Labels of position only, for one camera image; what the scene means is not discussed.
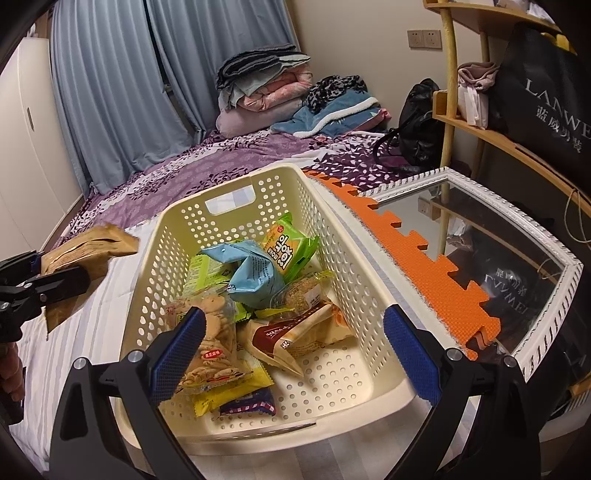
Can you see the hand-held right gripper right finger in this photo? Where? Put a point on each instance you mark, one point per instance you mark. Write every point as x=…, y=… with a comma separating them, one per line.
x=411, y=355

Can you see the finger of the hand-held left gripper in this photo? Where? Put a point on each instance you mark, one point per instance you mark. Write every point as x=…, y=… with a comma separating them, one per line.
x=18, y=265
x=60, y=284

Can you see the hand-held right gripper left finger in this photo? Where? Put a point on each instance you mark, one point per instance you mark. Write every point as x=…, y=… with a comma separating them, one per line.
x=180, y=355

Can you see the clear round biscuit packet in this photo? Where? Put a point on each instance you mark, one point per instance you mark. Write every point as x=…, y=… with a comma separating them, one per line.
x=217, y=332

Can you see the tan snack packet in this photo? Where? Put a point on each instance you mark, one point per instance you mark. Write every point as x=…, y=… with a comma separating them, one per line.
x=92, y=254
x=295, y=334

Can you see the yellow cracker packet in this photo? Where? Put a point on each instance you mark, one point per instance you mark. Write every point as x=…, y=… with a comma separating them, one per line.
x=249, y=376

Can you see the navy blue long snack packet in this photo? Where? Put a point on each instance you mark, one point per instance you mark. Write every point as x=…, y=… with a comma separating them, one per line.
x=249, y=406

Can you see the large lime green snack bag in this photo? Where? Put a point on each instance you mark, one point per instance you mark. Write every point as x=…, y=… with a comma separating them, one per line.
x=205, y=272

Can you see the light blue snack packet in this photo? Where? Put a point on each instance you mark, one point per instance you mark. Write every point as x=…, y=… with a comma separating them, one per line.
x=254, y=277

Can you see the clear sesame cake packet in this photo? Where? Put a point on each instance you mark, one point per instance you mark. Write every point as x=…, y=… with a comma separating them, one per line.
x=300, y=293

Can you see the small green snack packet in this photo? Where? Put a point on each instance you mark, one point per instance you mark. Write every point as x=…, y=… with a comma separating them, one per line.
x=288, y=244

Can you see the cream perforated plastic basket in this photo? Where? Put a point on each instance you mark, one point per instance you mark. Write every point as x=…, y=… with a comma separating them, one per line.
x=323, y=207

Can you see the person's left hand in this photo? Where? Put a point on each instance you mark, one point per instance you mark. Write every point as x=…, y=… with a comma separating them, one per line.
x=11, y=374

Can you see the striped white blue cloth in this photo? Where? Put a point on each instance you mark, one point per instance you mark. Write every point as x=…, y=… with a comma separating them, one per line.
x=92, y=332

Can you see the white wardrobe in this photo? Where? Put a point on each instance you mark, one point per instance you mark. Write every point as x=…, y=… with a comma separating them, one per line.
x=27, y=161

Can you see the orange foam puzzle mat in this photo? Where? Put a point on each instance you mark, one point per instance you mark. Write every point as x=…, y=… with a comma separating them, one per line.
x=415, y=249

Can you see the white framed mirror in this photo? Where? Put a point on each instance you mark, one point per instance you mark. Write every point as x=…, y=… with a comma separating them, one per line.
x=485, y=258

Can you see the purple floral bedsheet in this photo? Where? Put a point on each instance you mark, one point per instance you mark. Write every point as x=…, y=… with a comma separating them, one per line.
x=184, y=170

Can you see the blue grey curtain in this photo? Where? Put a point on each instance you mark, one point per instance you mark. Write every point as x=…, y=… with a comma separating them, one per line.
x=115, y=92

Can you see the black handbag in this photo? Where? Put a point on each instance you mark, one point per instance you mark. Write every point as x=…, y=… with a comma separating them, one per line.
x=415, y=124

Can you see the mauve quilt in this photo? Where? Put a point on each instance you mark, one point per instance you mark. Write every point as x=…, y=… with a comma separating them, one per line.
x=249, y=122

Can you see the leopard print cloth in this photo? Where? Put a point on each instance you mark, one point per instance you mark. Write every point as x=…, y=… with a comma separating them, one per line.
x=337, y=87

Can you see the pink floral quilt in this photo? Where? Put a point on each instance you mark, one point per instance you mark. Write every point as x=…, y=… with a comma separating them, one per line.
x=277, y=90

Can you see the folded pink white clothes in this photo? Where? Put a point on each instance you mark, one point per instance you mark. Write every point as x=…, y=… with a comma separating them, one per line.
x=475, y=78

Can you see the wooden shelf rack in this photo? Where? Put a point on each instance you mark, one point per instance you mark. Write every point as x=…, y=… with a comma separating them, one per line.
x=447, y=55

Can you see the black shopping bag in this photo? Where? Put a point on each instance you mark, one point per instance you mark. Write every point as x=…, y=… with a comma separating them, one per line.
x=540, y=69

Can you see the beige wall socket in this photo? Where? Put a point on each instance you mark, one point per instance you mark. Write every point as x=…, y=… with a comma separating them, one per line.
x=424, y=39

